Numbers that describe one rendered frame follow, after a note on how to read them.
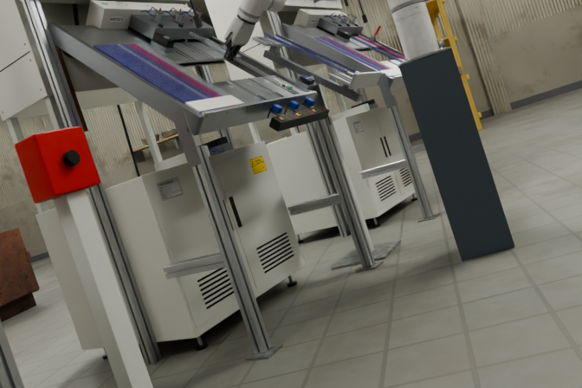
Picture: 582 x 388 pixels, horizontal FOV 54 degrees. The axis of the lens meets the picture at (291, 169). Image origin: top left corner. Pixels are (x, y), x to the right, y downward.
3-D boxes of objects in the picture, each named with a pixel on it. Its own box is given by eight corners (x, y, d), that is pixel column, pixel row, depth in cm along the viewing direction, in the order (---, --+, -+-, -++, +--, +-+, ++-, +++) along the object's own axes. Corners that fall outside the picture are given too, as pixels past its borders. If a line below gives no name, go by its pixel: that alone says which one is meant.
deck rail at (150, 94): (198, 134, 172) (203, 116, 169) (194, 135, 170) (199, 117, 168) (50, 39, 199) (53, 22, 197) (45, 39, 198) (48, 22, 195)
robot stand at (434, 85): (507, 236, 210) (449, 52, 208) (515, 247, 193) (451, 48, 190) (458, 248, 215) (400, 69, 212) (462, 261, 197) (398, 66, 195)
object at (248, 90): (310, 100, 225) (313, 93, 224) (197, 125, 171) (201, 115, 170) (273, 80, 233) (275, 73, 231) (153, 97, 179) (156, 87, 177)
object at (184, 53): (238, 67, 241) (242, 55, 239) (113, 79, 187) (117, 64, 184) (182, 35, 253) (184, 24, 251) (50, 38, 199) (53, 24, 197)
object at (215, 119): (310, 108, 226) (317, 92, 223) (198, 134, 172) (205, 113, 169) (307, 106, 226) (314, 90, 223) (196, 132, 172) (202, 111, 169)
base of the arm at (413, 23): (449, 52, 208) (434, 3, 208) (453, 47, 190) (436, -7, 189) (398, 70, 213) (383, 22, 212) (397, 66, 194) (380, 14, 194)
